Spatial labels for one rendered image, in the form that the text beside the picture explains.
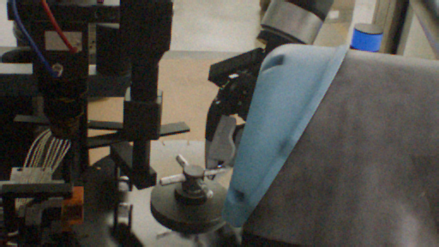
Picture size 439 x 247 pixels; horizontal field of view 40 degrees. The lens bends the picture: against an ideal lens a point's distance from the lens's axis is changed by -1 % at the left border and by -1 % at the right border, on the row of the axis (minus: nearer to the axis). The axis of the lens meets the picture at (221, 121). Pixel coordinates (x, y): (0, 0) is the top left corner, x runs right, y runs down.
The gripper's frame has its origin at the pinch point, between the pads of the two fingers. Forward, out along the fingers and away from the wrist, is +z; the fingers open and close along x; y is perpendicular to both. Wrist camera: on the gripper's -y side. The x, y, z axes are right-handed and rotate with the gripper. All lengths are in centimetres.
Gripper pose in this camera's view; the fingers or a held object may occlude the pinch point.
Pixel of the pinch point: (212, 169)
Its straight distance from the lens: 83.6
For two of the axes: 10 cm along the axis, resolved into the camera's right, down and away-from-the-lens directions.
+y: 4.9, 2.7, -8.3
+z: -4.3, 9.0, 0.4
